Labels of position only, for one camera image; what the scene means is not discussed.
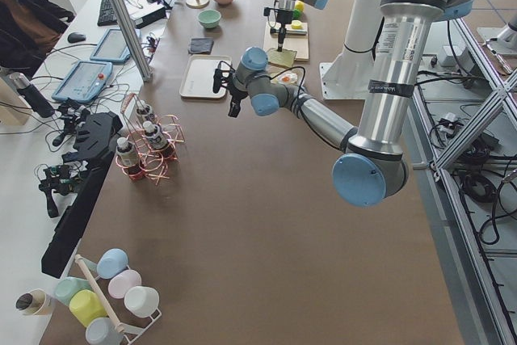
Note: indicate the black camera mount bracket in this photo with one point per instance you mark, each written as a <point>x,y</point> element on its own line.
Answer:
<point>83,173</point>

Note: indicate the cream rabbit tray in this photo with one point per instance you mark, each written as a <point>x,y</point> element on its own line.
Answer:
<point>197,80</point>

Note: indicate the grey folded cloth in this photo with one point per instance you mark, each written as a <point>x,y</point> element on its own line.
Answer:
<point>201,45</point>

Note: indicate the teach pendant upper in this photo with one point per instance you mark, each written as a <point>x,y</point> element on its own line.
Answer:
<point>111,48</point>

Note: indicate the green bowl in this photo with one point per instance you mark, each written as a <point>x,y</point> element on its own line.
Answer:
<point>209,19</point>

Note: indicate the fried egg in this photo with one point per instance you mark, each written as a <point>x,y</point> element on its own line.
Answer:
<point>289,78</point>

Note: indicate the wooden cutting board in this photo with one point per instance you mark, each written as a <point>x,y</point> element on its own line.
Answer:
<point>298,43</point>

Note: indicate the white cup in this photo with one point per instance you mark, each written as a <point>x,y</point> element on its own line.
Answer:
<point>142,301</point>

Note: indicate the black computer mouse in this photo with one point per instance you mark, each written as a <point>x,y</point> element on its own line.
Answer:
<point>76,37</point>

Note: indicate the aluminium frame post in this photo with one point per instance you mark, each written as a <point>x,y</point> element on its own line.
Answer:
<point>131,39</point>

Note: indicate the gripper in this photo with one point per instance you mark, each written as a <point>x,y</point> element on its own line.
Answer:
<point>283,18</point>
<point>237,95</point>

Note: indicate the teach pendant lower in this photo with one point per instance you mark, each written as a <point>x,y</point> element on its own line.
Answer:
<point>84,81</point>

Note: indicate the dark drink bottle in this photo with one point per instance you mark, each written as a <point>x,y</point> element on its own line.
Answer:
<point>129,158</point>
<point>154,136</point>
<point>145,113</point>

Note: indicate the teach pendant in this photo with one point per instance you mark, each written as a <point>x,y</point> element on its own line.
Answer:
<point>111,48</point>
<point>84,81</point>

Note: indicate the white round plate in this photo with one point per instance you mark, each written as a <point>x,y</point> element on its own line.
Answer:
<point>288,78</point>

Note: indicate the black keyboard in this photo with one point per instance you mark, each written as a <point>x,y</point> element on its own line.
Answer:
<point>107,15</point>

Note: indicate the pink cup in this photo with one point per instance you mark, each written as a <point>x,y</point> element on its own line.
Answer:
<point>122,282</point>

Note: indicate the half lemon slice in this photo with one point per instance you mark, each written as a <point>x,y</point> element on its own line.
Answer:
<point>297,25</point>

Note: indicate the black thermos bottle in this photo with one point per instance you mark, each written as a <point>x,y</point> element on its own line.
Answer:
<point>32,95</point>

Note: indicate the yellow lemon upper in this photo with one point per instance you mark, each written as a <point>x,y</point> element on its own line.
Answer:
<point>300,6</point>

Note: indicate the copper wire bottle rack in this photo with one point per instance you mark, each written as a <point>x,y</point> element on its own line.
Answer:
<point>154,163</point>

